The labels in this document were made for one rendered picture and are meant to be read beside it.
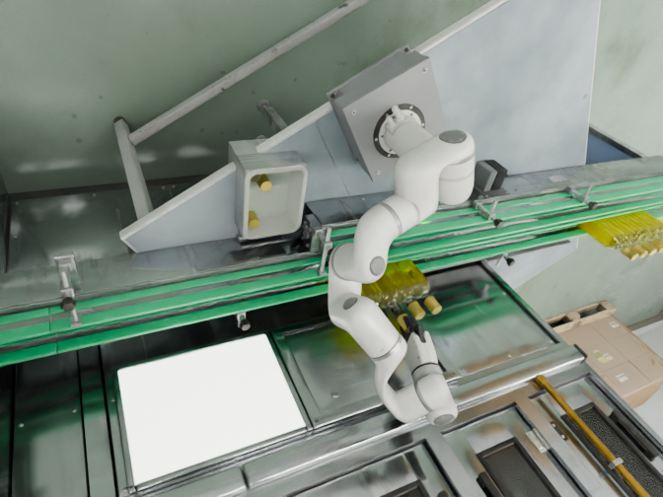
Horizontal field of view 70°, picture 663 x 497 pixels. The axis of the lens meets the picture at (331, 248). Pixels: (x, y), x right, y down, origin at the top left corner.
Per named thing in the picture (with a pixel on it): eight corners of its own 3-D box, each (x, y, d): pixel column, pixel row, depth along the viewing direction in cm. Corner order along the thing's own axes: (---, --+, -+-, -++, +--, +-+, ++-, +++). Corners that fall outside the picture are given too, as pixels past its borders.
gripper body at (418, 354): (435, 386, 125) (421, 352, 133) (446, 362, 118) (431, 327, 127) (408, 389, 123) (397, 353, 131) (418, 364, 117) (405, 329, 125)
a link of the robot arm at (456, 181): (411, 182, 121) (445, 217, 109) (408, 137, 112) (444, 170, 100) (445, 170, 122) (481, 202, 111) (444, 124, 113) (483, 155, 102)
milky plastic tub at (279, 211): (234, 223, 139) (243, 241, 133) (236, 155, 125) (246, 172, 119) (289, 215, 146) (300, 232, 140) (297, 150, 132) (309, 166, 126)
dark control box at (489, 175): (469, 179, 172) (482, 191, 167) (476, 160, 167) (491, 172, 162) (485, 177, 176) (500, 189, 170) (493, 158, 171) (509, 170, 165)
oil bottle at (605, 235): (569, 220, 197) (626, 263, 178) (575, 209, 193) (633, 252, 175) (578, 219, 199) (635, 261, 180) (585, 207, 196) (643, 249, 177)
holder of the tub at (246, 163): (234, 236, 142) (242, 251, 137) (236, 155, 125) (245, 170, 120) (287, 228, 150) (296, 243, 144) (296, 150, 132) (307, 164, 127)
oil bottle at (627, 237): (578, 219, 199) (635, 261, 180) (585, 207, 196) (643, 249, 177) (587, 217, 201) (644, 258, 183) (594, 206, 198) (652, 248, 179)
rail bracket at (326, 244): (307, 258, 142) (324, 286, 134) (314, 213, 132) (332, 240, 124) (316, 256, 144) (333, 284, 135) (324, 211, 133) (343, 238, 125)
